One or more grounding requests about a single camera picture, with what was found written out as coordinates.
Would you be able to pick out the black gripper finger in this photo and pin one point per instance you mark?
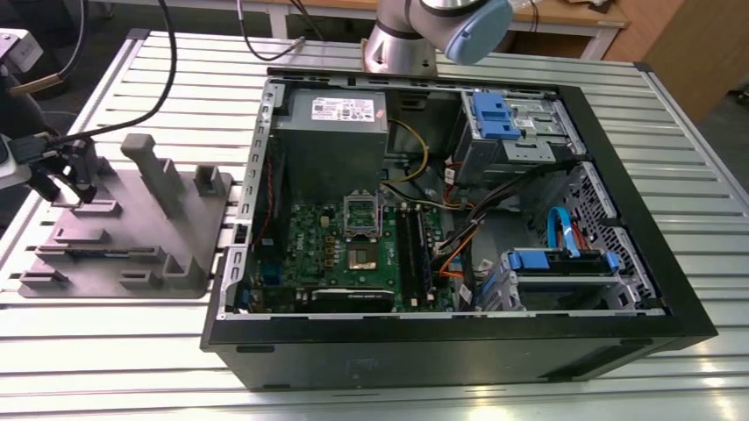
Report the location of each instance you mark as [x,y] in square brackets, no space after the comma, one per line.
[46,184]
[85,175]

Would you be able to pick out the silver square CPU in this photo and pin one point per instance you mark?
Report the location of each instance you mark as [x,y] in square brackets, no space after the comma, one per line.
[66,202]

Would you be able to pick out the CPU socket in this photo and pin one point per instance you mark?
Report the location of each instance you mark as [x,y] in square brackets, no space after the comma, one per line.
[362,258]

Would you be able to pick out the RAM stick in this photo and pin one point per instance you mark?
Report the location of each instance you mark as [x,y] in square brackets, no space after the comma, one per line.
[89,253]

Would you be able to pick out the grey parts rack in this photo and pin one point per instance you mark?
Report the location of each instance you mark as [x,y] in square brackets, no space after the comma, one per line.
[146,245]

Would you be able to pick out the green motherboard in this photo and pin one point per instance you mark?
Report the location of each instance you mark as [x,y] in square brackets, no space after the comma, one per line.
[305,232]

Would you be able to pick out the grey power supply unit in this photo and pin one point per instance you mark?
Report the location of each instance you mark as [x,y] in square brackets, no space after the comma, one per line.
[334,153]

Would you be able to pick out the black graphics card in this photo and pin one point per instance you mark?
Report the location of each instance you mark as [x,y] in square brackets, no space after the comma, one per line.
[352,298]

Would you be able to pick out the black RAM slot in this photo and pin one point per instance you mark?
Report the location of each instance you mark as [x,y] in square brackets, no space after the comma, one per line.
[404,245]

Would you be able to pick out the pale blue disk carrier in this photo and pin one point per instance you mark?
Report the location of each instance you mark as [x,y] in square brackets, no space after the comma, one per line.
[489,294]

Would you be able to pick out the metal drive cage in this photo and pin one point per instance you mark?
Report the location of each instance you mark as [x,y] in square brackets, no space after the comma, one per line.
[527,153]

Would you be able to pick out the black open PC case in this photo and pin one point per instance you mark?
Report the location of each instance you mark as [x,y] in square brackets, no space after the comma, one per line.
[468,351]

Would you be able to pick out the metal disk bay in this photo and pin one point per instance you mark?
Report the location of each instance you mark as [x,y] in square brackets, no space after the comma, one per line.
[563,282]

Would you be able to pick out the wooden desk white legs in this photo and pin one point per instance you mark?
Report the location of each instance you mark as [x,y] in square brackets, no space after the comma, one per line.
[585,17]

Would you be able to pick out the wooden cabinet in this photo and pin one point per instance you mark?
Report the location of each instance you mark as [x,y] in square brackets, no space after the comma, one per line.
[696,52]

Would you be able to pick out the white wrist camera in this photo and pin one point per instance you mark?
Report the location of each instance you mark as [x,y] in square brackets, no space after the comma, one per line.
[13,173]

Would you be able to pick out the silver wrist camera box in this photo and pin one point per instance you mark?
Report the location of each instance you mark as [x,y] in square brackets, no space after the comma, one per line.
[21,48]

